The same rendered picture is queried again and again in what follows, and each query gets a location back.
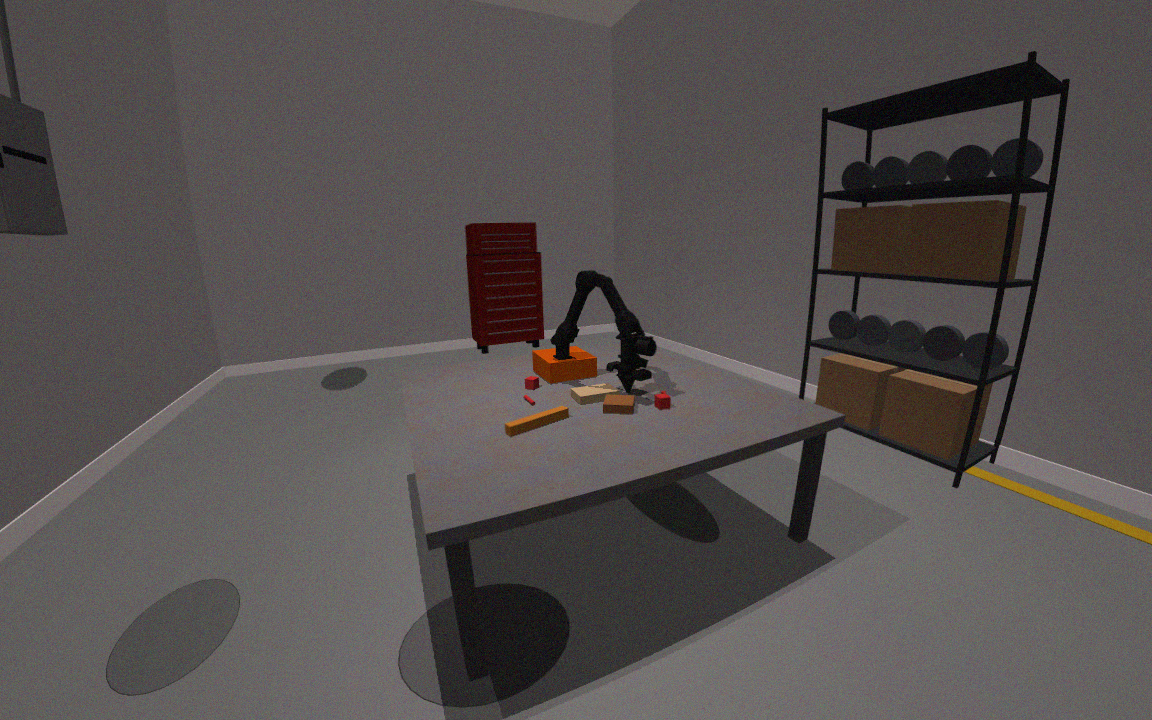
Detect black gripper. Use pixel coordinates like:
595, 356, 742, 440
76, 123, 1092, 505
606, 353, 652, 393

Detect orange rectangular bar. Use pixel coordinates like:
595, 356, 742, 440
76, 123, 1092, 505
505, 406, 569, 435

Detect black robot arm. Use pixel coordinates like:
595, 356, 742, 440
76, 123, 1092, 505
551, 271, 657, 361

